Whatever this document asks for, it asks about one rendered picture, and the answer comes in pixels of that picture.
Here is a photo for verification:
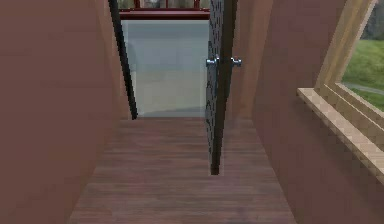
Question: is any light wood framed window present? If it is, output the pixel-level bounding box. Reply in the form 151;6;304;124
296;0;384;186

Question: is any black door frame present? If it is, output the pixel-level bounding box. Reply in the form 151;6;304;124
108;0;139;121

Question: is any dark grey room door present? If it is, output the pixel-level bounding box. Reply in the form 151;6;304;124
204;0;239;176

